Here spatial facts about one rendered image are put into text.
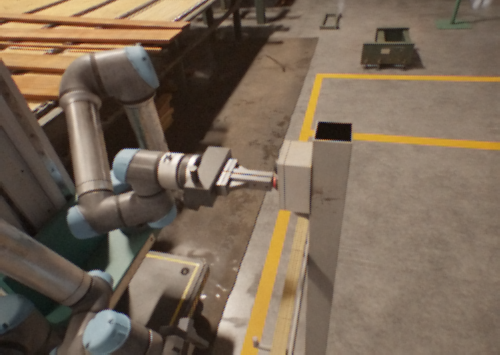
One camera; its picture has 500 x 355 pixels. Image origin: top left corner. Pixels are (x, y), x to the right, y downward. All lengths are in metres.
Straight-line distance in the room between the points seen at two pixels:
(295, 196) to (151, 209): 0.33
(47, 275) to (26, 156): 0.43
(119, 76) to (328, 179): 0.61
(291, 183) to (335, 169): 0.08
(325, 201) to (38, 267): 0.57
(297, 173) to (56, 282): 0.54
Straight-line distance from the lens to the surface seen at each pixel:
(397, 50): 4.14
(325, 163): 0.55
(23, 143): 1.11
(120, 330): 0.75
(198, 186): 0.61
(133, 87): 0.96
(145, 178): 0.70
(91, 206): 0.79
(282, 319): 0.66
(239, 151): 2.74
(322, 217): 0.63
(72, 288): 0.84
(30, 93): 2.23
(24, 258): 0.79
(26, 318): 1.00
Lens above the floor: 1.60
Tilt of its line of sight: 38 degrees down
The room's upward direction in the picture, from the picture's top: 6 degrees counter-clockwise
